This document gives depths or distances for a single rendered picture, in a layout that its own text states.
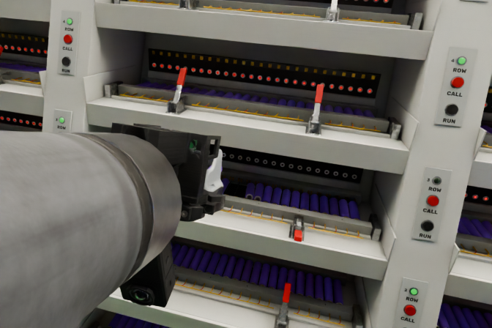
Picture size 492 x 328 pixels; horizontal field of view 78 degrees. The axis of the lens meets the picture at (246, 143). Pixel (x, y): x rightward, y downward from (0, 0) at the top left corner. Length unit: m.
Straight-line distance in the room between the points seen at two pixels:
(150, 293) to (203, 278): 0.42
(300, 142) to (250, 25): 0.22
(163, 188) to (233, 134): 0.39
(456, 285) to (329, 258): 0.21
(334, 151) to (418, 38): 0.23
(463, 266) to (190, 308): 0.51
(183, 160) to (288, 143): 0.31
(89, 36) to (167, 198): 0.54
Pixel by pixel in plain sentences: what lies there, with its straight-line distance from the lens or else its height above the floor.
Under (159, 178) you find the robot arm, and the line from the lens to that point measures 0.18.
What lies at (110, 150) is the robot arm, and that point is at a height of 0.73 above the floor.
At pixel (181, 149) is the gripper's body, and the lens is 0.26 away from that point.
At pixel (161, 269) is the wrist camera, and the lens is 0.29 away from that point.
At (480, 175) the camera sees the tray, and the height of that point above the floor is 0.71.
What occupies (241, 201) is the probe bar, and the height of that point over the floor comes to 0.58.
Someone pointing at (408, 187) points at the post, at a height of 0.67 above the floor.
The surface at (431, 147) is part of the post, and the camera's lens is 0.58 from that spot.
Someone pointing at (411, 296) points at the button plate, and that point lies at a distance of 0.64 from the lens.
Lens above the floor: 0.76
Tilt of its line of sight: 6 degrees down
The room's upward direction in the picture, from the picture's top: 8 degrees clockwise
